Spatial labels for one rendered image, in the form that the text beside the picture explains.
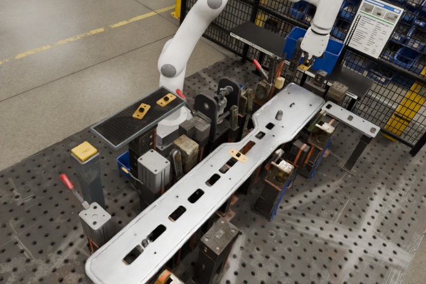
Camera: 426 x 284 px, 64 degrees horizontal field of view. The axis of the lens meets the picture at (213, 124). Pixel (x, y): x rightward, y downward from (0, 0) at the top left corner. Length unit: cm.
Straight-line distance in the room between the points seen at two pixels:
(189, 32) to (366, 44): 104
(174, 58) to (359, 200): 116
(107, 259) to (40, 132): 197
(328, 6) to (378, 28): 65
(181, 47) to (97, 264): 91
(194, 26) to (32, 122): 196
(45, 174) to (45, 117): 138
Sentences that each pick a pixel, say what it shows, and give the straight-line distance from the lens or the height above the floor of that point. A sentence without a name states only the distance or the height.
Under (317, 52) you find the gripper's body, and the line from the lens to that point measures 155.
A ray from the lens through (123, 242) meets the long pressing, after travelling 120.
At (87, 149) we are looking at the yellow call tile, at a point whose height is 116.
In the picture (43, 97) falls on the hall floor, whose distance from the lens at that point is 333.
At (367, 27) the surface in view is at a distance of 207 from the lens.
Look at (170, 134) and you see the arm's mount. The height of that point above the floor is 79.
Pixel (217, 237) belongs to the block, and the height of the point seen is 103.
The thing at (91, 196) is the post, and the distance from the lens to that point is 138.
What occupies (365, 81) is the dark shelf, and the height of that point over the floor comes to 103.
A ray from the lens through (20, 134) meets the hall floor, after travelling 304.
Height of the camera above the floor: 206
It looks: 43 degrees down
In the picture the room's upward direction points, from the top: 10 degrees clockwise
